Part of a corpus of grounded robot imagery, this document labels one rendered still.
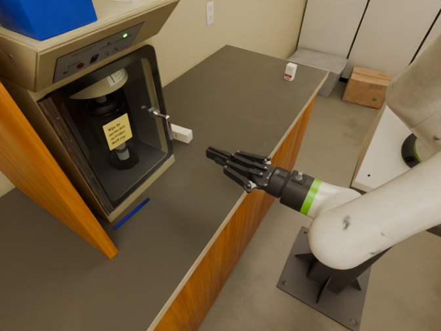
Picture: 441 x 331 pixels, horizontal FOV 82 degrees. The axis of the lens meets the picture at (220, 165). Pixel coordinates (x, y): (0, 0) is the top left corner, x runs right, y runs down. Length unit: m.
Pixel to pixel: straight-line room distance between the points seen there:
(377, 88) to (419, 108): 2.43
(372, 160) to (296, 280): 1.01
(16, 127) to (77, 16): 0.19
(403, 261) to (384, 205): 1.68
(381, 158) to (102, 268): 0.94
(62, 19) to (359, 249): 0.58
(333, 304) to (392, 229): 1.36
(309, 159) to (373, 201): 1.96
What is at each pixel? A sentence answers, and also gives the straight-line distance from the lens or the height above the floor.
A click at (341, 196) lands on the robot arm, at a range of 0.61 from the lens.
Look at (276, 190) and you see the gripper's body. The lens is 0.64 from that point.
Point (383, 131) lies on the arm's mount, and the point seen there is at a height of 1.10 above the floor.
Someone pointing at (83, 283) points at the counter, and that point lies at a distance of 0.83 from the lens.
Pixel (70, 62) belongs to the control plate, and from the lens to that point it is 0.53.
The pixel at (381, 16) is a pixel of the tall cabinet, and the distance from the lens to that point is 3.39.
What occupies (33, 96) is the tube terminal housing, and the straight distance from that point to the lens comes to 0.59.
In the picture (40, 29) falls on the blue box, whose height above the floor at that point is 1.52.
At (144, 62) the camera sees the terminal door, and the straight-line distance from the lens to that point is 0.72.
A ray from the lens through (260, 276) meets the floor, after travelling 1.77.
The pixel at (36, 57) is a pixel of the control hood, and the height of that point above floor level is 1.49.
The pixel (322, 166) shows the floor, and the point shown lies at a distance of 2.41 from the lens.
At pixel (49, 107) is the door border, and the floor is 1.37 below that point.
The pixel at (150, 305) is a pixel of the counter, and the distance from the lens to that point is 0.75.
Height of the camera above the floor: 1.65
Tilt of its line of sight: 48 degrees down
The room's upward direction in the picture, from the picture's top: straight up
